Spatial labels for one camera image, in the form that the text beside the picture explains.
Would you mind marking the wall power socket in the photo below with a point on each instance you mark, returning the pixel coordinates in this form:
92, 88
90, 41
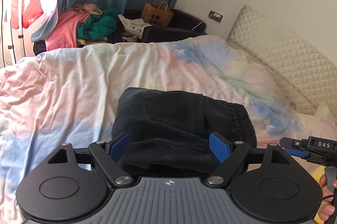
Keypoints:
215, 16

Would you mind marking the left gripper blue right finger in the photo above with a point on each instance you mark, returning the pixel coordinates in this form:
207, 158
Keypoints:
220, 147

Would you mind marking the cream quilted headboard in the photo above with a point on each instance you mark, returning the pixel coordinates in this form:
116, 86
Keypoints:
304, 75

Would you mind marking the brown paper bag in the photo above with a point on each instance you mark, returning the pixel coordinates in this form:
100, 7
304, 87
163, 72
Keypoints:
157, 13

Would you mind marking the black armchair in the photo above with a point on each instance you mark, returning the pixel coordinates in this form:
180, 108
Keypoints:
181, 26

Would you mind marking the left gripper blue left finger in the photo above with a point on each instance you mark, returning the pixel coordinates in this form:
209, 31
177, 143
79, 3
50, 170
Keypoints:
117, 147

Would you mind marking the black pants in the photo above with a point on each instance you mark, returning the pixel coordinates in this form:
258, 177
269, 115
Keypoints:
169, 131

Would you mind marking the red bag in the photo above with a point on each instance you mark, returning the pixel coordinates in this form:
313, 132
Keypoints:
31, 11

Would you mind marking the white garment on chair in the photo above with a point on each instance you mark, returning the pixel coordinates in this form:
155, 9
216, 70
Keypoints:
134, 26

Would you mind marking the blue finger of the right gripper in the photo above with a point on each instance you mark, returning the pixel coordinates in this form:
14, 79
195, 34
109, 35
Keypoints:
298, 153

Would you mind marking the green garment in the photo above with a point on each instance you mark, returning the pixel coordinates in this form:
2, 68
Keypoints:
97, 26

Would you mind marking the person's right hand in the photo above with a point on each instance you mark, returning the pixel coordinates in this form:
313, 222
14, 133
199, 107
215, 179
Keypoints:
326, 209

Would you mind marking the pastel tie-dye duvet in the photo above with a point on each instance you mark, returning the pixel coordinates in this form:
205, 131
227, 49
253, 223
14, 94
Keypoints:
71, 95

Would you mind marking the pink garment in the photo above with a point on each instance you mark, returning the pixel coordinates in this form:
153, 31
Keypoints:
64, 34

